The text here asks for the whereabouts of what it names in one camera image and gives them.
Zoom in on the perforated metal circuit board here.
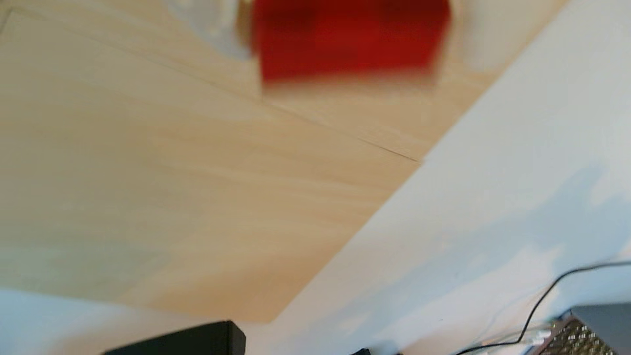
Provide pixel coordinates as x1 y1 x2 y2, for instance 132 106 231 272
526 317 618 355

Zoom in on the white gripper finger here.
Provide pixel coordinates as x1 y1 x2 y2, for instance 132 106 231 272
165 0 253 61
448 0 568 73

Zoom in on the red block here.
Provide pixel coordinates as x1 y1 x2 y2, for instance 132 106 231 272
250 0 453 85

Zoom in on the black cable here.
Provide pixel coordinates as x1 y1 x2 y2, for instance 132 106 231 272
455 260 631 355

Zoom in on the black flat box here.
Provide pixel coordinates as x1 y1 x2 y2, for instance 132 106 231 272
103 320 246 355

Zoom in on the grey device housing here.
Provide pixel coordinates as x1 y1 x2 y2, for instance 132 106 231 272
571 302 631 355

